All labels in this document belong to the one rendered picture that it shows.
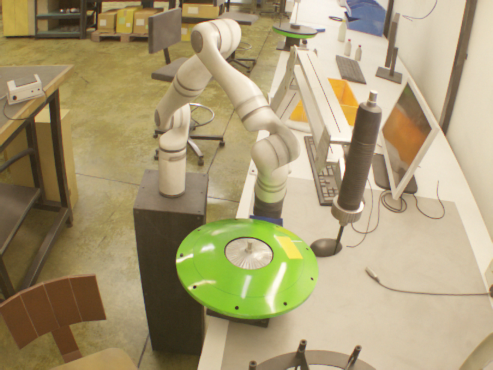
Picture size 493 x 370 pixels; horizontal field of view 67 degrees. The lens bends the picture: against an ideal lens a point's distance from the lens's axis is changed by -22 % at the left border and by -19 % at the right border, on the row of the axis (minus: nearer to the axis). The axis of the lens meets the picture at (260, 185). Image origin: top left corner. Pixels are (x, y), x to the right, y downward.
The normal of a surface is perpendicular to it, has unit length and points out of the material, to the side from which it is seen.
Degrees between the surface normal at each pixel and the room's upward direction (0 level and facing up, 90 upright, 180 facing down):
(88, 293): 90
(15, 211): 0
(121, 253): 0
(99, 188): 0
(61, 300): 90
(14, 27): 90
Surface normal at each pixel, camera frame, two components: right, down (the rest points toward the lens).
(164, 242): 0.03, 0.56
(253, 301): 0.14, -0.54
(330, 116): 0.12, -0.76
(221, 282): -0.04, -0.66
